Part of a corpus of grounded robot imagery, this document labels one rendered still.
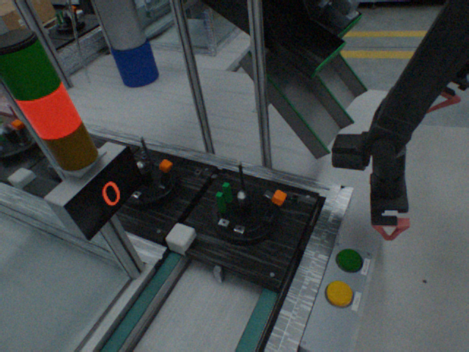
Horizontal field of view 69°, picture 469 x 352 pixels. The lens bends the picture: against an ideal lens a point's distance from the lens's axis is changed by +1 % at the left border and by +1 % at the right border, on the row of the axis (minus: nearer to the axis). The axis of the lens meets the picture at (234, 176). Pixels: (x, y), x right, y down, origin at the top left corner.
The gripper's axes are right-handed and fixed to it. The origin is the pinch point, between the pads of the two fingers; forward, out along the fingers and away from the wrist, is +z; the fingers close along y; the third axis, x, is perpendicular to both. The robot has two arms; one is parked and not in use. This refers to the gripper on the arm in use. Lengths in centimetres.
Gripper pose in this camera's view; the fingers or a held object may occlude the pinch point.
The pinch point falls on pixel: (387, 219)
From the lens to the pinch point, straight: 81.6
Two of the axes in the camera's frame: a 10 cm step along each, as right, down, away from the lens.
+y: -2.5, 6.7, -6.9
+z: 2.7, 7.4, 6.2
